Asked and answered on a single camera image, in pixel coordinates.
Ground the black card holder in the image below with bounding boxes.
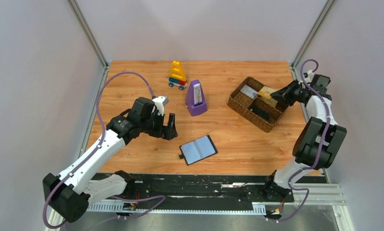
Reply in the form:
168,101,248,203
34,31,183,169
179,135,218,166

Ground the yellow credit card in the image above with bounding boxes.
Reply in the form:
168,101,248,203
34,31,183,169
263,98,278,108

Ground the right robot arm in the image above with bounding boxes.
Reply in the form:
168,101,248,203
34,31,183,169
261,72,347,201

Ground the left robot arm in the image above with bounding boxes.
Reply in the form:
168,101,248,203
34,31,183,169
42,96,178,224

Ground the white card in basket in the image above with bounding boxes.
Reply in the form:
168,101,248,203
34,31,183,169
240,85,258,99

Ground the brown woven basket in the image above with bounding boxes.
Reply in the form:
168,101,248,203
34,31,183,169
227,77,288,132

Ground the purple metronome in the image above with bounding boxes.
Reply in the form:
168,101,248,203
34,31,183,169
185,79,208,116

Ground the colourful toy block car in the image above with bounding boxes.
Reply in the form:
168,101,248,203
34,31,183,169
168,61,188,90

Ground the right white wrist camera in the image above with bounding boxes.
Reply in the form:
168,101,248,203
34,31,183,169
303,70,314,84

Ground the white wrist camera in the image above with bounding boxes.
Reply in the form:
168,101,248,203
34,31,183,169
152,96,169,116
303,70,314,84

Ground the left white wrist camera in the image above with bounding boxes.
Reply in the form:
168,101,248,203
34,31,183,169
152,96,169,116

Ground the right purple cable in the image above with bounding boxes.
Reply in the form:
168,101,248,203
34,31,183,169
284,59,331,192

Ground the purple cable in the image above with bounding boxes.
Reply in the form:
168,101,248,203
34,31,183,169
284,59,331,192
42,71,155,230

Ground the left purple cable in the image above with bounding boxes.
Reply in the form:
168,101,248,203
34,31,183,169
42,71,155,230

